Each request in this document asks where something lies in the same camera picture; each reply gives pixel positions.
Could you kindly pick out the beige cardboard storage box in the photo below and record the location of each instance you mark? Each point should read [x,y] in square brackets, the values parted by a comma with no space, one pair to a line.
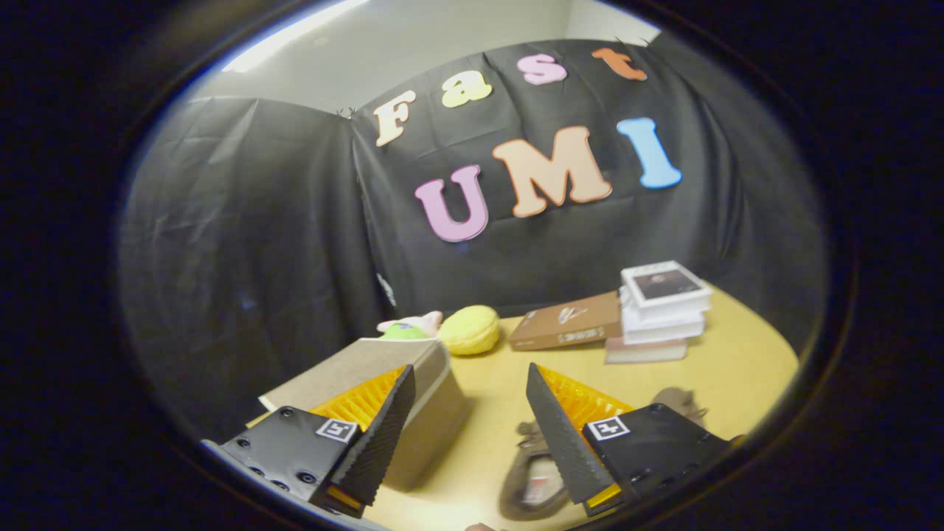
[435,413]

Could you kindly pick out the yellow round plush cushion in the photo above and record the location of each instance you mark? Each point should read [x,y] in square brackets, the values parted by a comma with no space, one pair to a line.
[470,330]

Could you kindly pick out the pale pink book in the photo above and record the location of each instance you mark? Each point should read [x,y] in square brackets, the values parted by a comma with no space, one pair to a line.
[645,350]

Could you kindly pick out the black backdrop cloth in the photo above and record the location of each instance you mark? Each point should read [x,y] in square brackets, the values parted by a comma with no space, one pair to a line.
[258,258]

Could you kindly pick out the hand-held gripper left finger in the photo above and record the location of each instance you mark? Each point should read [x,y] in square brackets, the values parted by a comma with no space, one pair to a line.
[372,450]

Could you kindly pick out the white book with dark cover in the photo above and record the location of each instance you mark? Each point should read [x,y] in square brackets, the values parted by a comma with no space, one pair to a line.
[667,287]

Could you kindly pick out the brown hardcover book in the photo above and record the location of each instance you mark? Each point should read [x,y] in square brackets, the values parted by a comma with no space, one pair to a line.
[564,322]

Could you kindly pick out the pink and green plush toy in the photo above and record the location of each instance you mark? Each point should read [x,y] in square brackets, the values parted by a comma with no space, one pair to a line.
[409,326]

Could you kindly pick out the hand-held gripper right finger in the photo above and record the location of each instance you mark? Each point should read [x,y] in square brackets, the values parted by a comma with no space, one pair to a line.
[564,450]

